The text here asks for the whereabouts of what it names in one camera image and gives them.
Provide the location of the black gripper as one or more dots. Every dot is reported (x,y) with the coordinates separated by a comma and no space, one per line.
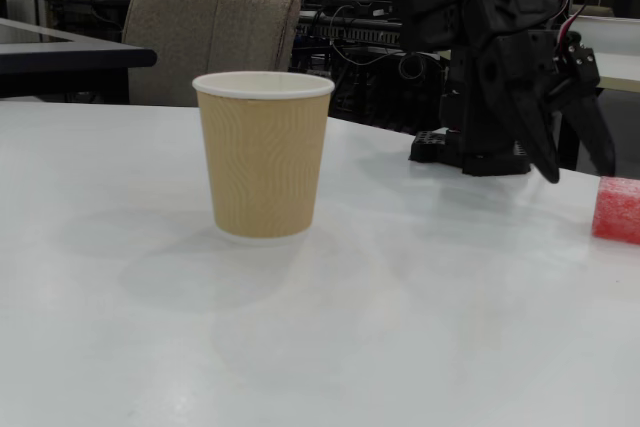
(505,72)

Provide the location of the red foam cube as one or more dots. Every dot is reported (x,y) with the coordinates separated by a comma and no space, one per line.
(617,209)

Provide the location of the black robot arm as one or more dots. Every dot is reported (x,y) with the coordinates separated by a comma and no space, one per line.
(440,12)

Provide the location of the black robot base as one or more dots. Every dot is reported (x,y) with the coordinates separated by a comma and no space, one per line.
(490,162)

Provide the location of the tan paper cup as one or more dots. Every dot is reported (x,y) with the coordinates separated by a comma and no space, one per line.
(262,162)

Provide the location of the beige chair back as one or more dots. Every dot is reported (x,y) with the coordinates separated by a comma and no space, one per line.
(597,10)

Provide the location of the brown fabric chair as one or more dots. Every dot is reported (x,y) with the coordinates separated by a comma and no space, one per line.
(210,37)

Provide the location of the dark edged table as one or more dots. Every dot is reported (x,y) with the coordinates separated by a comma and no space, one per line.
(60,54)

